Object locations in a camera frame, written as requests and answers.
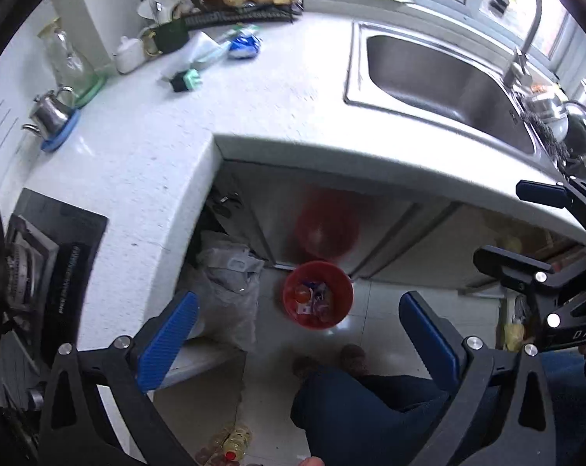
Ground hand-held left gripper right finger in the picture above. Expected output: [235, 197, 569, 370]
[398, 291, 558, 466]

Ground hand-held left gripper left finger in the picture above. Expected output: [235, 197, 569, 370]
[38, 290, 200, 466]

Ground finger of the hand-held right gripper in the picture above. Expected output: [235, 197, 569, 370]
[515, 175, 586, 241]
[474, 245, 586, 302]

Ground red plastic bin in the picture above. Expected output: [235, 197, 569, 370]
[282, 261, 354, 332]

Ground yellow plastic bag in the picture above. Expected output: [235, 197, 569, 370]
[502, 320, 526, 353]

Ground grey plastic bag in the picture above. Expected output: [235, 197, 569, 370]
[186, 230, 265, 353]

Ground person's legs in jeans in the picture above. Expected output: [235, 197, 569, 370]
[290, 349, 586, 466]

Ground steel cabinet doors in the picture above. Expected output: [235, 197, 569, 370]
[215, 160, 586, 292]

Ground yellow oil bottle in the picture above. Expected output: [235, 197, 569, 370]
[196, 422, 255, 466]

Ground black gas stove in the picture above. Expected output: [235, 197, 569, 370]
[0, 187, 109, 447]

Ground steel sink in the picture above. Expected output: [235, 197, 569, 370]
[344, 20, 566, 170]

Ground grey faucet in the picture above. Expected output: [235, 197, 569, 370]
[487, 0, 546, 89]

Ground blue coaster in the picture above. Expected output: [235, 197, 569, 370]
[40, 108, 82, 152]

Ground steel teapot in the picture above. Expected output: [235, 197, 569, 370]
[22, 86, 76, 141]

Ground black and green box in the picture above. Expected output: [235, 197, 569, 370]
[171, 69, 201, 93]

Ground green tray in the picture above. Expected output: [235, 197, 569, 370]
[72, 75, 108, 110]

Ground white lidded pot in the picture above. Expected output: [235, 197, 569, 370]
[113, 35, 148, 75]

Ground glass carafe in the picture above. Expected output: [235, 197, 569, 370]
[38, 19, 99, 103]

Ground white crumpled plastic bag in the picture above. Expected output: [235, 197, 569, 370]
[161, 30, 230, 81]

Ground blue and white packet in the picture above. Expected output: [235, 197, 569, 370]
[227, 34, 263, 59]

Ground dark green mug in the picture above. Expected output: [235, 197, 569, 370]
[142, 18, 191, 56]

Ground green and white packet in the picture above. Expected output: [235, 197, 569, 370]
[215, 23, 262, 45]

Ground black wire rack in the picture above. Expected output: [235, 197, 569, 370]
[181, 0, 306, 30]

